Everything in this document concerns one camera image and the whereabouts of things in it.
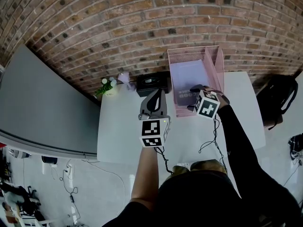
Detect tangle of black white cables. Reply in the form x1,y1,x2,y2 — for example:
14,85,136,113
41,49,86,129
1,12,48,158
288,133,303,162

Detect white desk with drawers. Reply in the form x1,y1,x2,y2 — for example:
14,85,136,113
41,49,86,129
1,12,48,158
97,71,267,164

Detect lavender flower bouquet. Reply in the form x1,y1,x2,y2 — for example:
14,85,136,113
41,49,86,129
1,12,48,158
117,71,137,91

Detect person's black shirt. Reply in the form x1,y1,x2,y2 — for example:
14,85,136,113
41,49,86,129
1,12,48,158
101,169,303,227

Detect black waste bin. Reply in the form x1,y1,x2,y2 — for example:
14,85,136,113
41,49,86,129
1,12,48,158
41,155,58,165

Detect black backpack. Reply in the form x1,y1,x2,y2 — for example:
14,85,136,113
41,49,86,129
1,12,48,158
256,74,299,131

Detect black box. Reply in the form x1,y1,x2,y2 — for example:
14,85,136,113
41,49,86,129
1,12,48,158
136,71,171,98

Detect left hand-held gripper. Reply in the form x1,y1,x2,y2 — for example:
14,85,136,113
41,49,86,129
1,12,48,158
138,88,172,148

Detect potted plant with white flowers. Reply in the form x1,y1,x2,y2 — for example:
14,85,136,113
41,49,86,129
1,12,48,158
94,77,119,96

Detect thin grey floor cable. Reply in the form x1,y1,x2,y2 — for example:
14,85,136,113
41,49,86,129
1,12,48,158
81,159,126,218

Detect person's right hand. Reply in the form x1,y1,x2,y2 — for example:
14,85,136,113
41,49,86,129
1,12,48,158
204,86,225,96

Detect person's right forearm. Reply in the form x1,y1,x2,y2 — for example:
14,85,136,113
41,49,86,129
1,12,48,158
217,94,262,175

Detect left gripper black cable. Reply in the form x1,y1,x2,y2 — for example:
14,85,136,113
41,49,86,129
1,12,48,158
155,146,175,175

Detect pink desk tray organizer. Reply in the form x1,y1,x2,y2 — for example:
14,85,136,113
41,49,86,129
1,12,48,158
167,45,225,118

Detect person's left forearm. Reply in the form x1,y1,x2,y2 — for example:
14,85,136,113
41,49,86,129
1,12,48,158
131,147,159,210

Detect grey striped round container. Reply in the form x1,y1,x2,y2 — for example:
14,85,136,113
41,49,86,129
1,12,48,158
9,149,31,159

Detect person's khaki trousers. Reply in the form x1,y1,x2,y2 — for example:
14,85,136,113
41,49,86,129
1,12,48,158
171,159,228,175

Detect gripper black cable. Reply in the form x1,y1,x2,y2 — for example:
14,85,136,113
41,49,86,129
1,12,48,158
155,146,175,175
198,117,228,174

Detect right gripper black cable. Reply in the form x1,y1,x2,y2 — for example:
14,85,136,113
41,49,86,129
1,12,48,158
198,117,228,174

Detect black power adapter cable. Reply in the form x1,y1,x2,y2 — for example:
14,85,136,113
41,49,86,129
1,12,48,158
59,169,81,222

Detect lavender folder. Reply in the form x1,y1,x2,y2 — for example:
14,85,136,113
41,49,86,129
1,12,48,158
170,60,210,106

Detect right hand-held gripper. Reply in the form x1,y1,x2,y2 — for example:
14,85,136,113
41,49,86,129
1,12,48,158
187,84,221,120

